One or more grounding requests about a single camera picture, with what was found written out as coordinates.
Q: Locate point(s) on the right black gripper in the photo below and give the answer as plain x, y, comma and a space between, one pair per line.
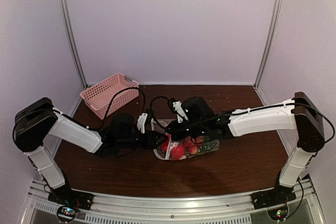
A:
176, 135

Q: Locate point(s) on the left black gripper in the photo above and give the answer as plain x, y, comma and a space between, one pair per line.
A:
151, 144

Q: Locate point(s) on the clear zip top bag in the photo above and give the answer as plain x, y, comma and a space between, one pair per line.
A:
193, 146

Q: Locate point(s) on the red fake fruit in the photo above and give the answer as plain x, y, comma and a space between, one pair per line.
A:
177, 153

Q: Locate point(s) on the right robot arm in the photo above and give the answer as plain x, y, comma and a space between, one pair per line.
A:
195, 118

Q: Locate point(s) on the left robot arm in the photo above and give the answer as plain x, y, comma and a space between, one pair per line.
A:
41, 120

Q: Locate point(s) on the pink perforated plastic basket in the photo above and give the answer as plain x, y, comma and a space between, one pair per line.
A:
110, 94

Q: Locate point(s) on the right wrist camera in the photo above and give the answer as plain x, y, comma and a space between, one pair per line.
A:
176, 107

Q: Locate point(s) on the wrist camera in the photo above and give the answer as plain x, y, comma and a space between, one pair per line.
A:
176, 107
144, 119

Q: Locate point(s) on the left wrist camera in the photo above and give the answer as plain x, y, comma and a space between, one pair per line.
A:
144, 119

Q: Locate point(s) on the aluminium front rail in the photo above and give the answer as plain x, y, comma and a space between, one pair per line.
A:
232, 208

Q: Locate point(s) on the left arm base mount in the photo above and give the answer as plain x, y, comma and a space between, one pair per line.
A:
71, 205

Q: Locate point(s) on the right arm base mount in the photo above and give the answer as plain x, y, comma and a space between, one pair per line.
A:
275, 202

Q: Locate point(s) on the right aluminium corner post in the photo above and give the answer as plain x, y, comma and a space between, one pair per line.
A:
276, 10

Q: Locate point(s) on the aluminium corner post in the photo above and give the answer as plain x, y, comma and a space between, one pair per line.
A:
72, 43
276, 10

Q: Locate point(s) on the left aluminium corner post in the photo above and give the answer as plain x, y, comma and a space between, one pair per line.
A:
72, 43

